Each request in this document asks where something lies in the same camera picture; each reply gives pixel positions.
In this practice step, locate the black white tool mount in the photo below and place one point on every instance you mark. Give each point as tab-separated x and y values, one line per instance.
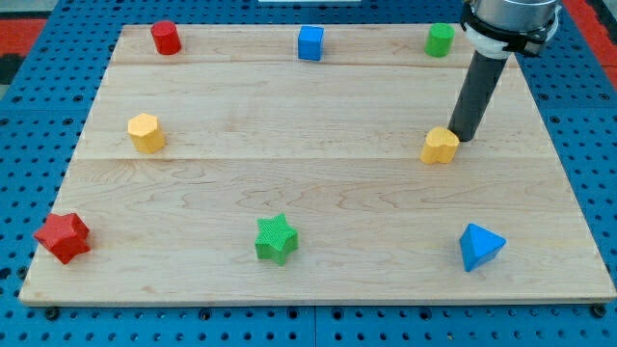
497	29

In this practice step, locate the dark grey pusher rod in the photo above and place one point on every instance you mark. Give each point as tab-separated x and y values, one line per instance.
475	95

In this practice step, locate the yellow heart block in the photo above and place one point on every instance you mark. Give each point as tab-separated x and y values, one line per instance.
440	146

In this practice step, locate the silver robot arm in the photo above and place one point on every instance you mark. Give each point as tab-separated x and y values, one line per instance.
497	29

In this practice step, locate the green star block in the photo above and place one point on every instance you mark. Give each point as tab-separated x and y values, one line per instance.
276	239

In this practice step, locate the red star block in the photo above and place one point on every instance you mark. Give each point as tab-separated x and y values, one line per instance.
65	236

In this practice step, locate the green cylinder block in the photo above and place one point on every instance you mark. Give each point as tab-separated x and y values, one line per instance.
439	40

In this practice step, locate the blue triangle block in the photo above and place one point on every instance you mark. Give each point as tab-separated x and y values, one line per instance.
479	246

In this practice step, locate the blue cube block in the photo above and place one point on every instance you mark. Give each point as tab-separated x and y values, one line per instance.
310	43

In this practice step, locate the wooden board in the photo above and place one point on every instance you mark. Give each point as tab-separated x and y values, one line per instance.
252	132

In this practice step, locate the red cylinder block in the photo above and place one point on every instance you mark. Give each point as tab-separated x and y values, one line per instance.
166	38

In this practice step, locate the yellow hexagon block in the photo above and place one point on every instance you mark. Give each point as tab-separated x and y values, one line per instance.
146	133

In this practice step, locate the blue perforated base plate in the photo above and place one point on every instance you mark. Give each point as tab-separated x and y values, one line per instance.
48	101

